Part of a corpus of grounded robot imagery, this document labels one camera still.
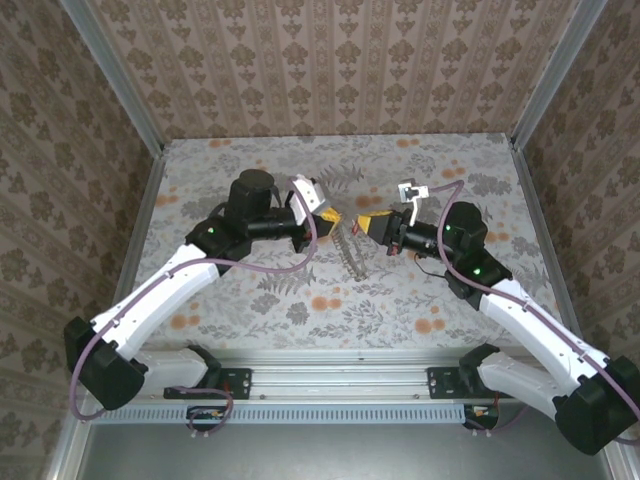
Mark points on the large metal keyring with rings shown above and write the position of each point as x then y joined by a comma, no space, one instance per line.
352,260

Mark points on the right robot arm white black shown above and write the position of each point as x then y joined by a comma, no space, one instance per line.
530,320

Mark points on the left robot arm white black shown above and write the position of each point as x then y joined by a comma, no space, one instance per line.
160,295

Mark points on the floral tablecloth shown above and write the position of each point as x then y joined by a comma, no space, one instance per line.
350,320

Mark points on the small black controller board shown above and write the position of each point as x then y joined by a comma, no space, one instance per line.
210,415
482,414

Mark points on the grey metal panel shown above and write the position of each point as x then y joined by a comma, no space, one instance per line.
340,455

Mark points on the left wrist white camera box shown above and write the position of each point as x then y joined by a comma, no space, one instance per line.
307,197

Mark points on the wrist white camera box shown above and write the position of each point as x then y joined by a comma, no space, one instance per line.
307,197
412,192

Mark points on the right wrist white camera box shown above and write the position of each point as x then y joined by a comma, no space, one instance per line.
412,192

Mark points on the aluminium side rail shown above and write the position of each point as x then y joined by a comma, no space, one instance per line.
145,215
538,215

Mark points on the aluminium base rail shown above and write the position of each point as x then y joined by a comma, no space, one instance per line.
340,375

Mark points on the aluminium corner post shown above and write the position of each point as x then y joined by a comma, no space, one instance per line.
555,70
115,80

